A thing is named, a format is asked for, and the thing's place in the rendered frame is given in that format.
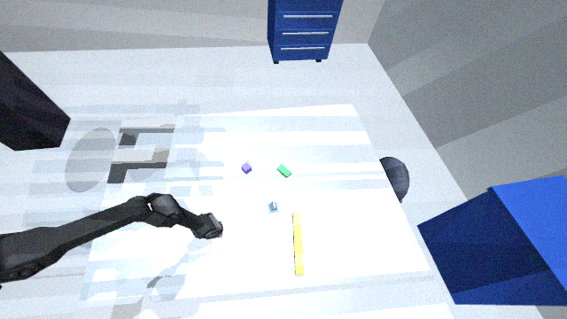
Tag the green rectangular block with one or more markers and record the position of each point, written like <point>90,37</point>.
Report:
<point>284,171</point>

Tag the orange bar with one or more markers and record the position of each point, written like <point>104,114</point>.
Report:
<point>298,247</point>

